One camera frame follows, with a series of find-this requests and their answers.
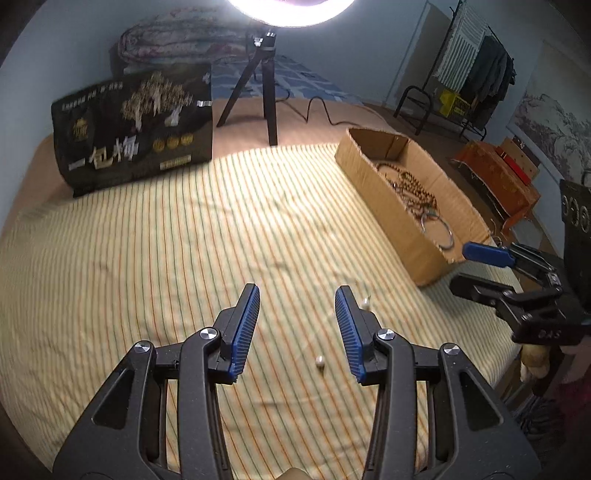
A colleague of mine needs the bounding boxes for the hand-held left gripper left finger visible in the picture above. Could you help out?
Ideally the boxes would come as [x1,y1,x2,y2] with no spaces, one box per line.
[53,283,262,480]

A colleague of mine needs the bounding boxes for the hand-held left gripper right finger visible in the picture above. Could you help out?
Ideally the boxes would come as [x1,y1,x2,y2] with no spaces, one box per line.
[333,285,541,480]

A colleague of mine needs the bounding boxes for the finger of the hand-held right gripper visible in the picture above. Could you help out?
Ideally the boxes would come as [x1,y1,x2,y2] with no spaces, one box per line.
[463,241,561,284]
[449,272,525,319]

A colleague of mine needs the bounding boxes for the metal bangle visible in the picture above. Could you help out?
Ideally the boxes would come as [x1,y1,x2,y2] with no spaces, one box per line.
[419,210,455,252]

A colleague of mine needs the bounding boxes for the brown bead necklace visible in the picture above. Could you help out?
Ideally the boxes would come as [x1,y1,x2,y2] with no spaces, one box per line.
[376,161,439,220]

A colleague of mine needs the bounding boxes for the cardboard box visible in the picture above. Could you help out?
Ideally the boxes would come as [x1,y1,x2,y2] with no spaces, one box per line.
[334,127,492,288]

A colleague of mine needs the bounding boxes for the person's right hand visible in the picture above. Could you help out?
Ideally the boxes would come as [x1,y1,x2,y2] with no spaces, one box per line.
[520,344,551,380]

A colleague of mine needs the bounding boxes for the red box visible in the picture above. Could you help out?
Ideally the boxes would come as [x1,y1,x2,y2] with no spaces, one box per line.
[494,145,532,185]

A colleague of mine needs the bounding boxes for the striped bed sheet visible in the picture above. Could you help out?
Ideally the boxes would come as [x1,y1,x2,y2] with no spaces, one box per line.
[0,141,527,480]

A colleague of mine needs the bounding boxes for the wooden board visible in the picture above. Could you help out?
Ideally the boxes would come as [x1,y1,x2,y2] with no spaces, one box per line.
[501,136,540,181]

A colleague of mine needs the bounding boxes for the yellow box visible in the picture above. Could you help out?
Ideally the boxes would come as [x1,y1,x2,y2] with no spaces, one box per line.
[436,88,472,116]

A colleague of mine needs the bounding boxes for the black clothes rack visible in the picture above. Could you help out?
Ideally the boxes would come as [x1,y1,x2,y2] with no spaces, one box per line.
[394,0,515,141]

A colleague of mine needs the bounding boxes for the dark hanging clothes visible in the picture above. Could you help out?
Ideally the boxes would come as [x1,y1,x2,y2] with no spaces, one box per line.
[462,34,515,125]

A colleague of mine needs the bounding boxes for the striped white towel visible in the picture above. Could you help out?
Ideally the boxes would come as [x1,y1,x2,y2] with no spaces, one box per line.
[436,4,488,90]

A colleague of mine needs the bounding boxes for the tan bed sheet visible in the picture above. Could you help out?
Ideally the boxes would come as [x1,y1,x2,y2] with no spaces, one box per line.
[9,97,393,217]

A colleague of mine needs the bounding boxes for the black printed gift box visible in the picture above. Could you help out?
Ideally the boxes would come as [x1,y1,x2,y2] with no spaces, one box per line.
[50,62,214,199]

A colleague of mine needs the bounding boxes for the black tripod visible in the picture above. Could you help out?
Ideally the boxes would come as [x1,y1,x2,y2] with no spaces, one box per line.
[216,28,279,147]

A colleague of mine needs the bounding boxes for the blue patterned sheet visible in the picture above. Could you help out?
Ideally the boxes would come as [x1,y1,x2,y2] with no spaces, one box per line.
[210,54,345,100]

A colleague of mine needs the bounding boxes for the folded floral quilt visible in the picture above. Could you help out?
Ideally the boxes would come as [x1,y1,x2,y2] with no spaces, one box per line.
[115,11,252,77]

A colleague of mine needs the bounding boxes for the wall poster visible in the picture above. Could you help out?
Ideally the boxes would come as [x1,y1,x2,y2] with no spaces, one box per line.
[505,39,591,185]

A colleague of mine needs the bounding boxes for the black cable with controller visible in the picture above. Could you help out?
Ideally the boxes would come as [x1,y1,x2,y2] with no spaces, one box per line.
[277,90,393,127]

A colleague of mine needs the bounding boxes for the white ring light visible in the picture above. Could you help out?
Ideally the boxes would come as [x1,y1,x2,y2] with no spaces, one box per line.
[226,0,319,17]

